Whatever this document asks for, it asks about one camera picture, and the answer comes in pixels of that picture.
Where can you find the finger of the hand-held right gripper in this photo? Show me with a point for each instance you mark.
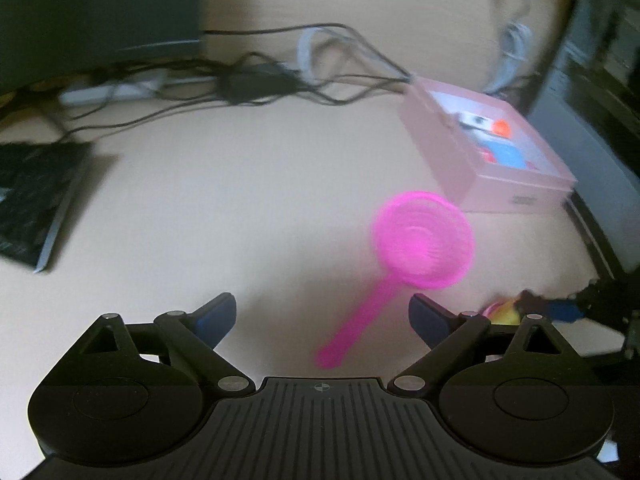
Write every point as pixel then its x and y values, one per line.
pixel 562 310

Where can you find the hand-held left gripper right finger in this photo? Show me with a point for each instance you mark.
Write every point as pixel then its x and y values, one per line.
pixel 425 317

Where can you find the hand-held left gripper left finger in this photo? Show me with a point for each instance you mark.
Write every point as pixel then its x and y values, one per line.
pixel 217 316

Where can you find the yellow toy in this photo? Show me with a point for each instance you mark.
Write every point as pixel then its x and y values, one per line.
pixel 502 314

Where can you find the pink plastic strainer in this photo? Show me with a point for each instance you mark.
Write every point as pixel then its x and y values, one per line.
pixel 425 240

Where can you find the pink box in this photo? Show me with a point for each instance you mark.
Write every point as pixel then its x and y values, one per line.
pixel 500 191

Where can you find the blue toy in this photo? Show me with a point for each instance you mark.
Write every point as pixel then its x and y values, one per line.
pixel 506 153

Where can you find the black keyboard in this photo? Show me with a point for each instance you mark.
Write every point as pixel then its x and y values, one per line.
pixel 35 200

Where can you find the dark computer case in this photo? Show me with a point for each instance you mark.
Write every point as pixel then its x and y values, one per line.
pixel 600 85

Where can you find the black power adapter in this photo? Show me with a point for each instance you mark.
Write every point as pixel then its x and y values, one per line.
pixel 255 83

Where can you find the white power strip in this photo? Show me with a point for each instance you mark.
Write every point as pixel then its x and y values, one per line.
pixel 110 91

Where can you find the dark monitor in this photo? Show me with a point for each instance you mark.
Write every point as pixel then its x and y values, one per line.
pixel 90 10

